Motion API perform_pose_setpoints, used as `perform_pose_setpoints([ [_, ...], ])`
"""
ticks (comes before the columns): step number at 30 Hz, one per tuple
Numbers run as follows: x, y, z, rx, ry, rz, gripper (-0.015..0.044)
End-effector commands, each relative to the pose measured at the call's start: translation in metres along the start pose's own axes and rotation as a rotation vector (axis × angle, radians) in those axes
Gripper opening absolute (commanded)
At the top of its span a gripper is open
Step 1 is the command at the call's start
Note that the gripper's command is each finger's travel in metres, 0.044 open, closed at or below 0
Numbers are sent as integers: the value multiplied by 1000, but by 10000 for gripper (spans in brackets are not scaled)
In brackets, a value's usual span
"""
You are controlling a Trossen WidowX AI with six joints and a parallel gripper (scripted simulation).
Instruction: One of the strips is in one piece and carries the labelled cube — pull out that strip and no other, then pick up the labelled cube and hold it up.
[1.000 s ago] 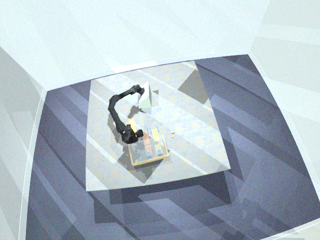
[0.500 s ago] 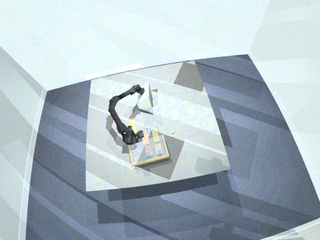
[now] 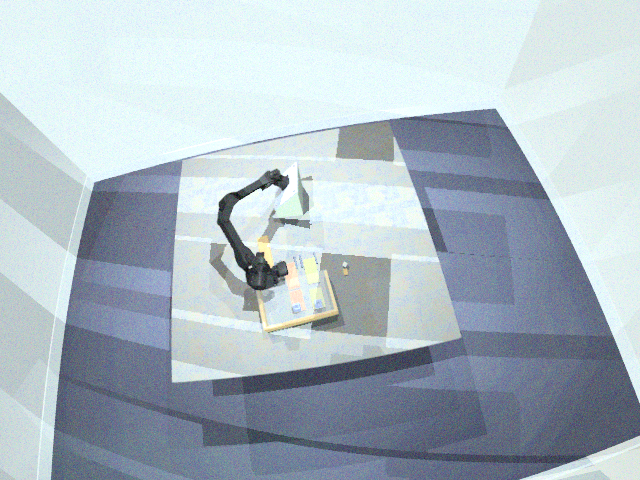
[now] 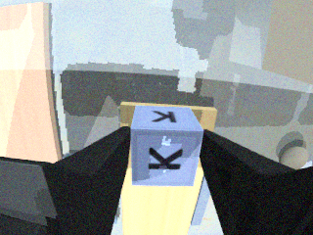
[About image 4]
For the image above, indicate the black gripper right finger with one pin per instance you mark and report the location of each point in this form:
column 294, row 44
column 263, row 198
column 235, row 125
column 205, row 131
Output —
column 252, row 194

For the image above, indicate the light blue labelled cube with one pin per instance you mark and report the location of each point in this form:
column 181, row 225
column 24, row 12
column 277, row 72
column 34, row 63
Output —
column 165, row 146

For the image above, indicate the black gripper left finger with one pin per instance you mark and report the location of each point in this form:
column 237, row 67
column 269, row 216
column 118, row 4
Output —
column 78, row 195

